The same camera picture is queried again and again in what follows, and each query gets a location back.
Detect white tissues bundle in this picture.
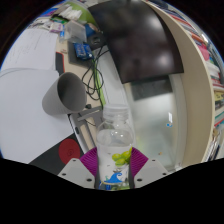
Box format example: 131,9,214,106
58,5,83,21

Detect black cable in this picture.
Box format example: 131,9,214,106
81,46,109,108

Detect grey cup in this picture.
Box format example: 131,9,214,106
41,72,88,117

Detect clear plastic box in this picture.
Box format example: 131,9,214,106
63,20,88,44

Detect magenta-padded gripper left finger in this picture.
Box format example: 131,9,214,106
57,147,100,190

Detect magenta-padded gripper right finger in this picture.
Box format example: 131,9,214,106
128,147,169,189

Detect flat round red coaster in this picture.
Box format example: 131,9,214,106
58,138,82,165

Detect black computer monitor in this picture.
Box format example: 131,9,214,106
68,0,185,84

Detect blank white paper sheet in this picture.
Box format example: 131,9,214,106
0,68,76,164

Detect white paper sheet with writing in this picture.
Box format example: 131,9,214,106
0,28,63,73

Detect clear plastic water bottle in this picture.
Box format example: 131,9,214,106
95,103,135,191

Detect small blue box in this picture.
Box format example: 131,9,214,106
73,42,94,61

